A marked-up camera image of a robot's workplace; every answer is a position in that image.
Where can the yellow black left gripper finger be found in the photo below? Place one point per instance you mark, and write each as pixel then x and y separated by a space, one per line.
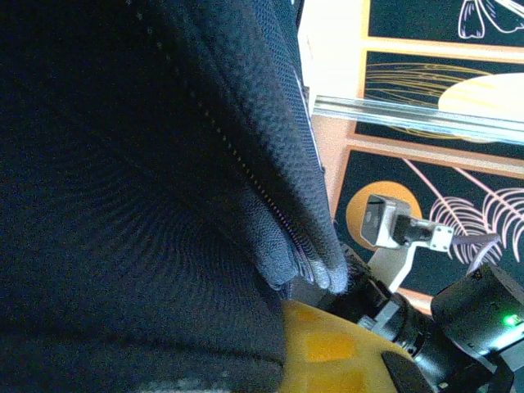
pixel 327 360

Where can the navy blue backpack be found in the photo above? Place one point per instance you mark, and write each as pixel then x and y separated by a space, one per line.
pixel 123 163

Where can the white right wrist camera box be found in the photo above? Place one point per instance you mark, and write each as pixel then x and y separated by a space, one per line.
pixel 380 221

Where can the aluminium corner post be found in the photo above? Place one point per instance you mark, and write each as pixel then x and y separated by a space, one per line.
pixel 409 114

